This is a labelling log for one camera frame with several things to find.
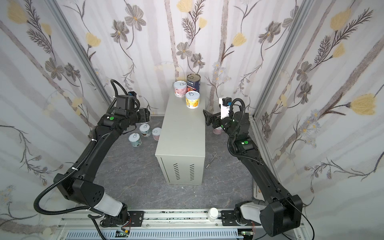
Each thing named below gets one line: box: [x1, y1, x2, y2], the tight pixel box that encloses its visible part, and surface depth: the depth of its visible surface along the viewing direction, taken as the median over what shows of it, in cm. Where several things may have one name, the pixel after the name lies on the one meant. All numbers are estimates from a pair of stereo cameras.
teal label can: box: [128, 133, 142, 147], surface depth 103 cm
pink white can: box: [173, 80, 187, 98], surface depth 82 cm
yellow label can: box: [185, 90, 201, 109], surface depth 76 cm
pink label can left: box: [151, 127, 162, 141], surface depth 106 cm
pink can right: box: [212, 126, 223, 135], surface depth 109 cm
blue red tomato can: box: [186, 73, 201, 93], surface depth 79 cm
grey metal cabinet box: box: [155, 83, 206, 185], surface depth 70 cm
